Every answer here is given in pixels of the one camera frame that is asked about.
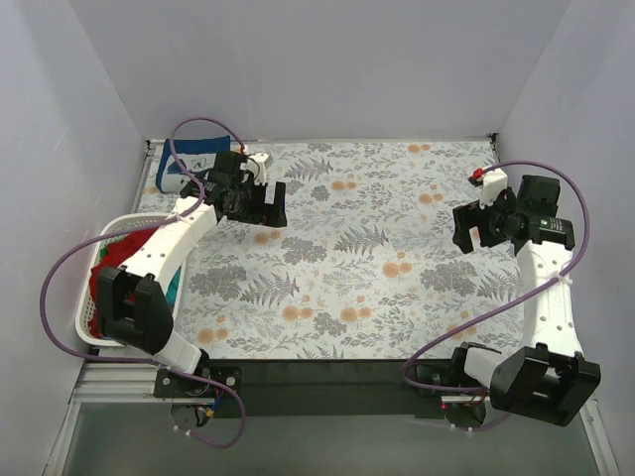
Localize green t-shirt in basket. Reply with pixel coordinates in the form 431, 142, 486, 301
99, 244, 108, 261

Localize floral patterned table cloth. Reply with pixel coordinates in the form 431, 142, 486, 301
96, 139, 567, 361

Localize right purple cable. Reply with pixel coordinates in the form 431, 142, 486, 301
402, 159, 590, 435

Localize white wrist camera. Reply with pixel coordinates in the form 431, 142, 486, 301
246, 153, 272, 185
468, 169, 508, 209

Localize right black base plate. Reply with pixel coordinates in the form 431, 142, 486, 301
412, 363, 489, 405

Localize red t-shirt in basket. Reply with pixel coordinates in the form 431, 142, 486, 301
87, 231, 150, 338

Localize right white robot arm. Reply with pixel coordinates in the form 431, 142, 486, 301
448, 170, 601, 426

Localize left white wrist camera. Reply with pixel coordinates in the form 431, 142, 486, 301
246, 153, 272, 185

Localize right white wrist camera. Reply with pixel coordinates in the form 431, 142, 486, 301
468, 169, 508, 209

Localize white plastic laundry basket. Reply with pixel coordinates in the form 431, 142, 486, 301
75, 213, 187, 348

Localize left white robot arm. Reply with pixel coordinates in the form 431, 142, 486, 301
95, 151, 287, 397

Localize purple cable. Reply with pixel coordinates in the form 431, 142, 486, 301
40, 116, 248, 450
402, 159, 590, 435

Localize aluminium frame rail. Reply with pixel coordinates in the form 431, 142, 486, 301
71, 361, 165, 406

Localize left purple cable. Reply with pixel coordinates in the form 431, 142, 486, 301
40, 116, 248, 450

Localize turquoise t-shirt in basket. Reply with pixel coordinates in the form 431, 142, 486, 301
165, 268, 182, 309

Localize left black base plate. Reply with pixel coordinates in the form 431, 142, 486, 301
153, 365, 242, 399

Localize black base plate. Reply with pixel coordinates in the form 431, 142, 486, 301
153, 365, 242, 399
412, 363, 489, 405

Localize folded blue printed t-shirt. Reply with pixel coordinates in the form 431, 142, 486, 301
155, 135, 231, 193

